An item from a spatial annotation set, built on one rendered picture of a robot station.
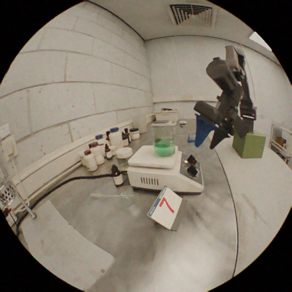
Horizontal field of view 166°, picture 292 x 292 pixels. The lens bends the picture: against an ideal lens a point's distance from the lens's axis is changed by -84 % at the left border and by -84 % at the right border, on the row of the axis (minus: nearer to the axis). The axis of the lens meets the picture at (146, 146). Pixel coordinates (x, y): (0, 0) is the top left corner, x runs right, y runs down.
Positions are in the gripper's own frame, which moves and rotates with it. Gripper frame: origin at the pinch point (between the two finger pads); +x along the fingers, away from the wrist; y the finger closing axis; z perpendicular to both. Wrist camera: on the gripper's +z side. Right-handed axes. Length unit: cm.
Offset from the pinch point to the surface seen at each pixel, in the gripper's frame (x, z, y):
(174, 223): 14.6, 12.0, -13.0
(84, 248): 21.0, 12.6, -30.7
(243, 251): 7.1, 28.0, -9.3
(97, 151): 26.5, -25.3, -22.4
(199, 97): -27, -94, 102
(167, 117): 19, -92, 62
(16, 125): 16, -23, -64
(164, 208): 14.0, 8.0, -13.7
